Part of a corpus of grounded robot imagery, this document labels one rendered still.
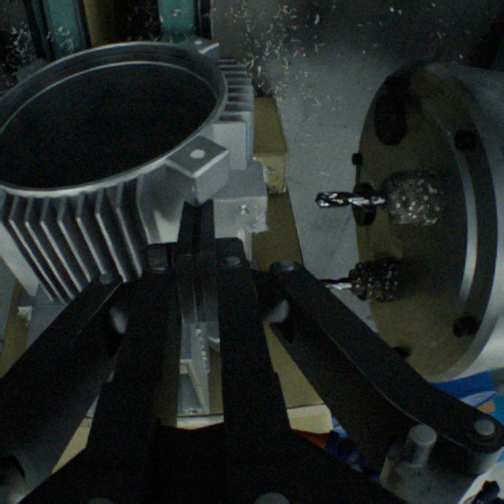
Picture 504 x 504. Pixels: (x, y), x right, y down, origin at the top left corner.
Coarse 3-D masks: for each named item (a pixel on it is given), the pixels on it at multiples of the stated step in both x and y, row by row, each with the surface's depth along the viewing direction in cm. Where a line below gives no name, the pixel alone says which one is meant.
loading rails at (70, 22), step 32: (32, 0) 23; (64, 0) 24; (96, 0) 29; (160, 0) 26; (192, 0) 26; (32, 32) 25; (64, 32) 27; (96, 32) 30; (160, 32) 28; (192, 32) 29
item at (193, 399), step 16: (48, 304) 23; (64, 304) 23; (32, 320) 22; (48, 320) 22; (32, 336) 22; (192, 336) 23; (192, 352) 22; (208, 352) 33; (192, 368) 22; (208, 368) 32; (192, 384) 30; (96, 400) 29; (192, 400) 30; (208, 400) 31
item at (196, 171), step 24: (192, 48) 26; (216, 48) 26; (24, 72) 25; (192, 144) 19; (216, 144) 19; (168, 168) 19; (192, 168) 18; (216, 168) 19; (192, 192) 19; (216, 336) 33
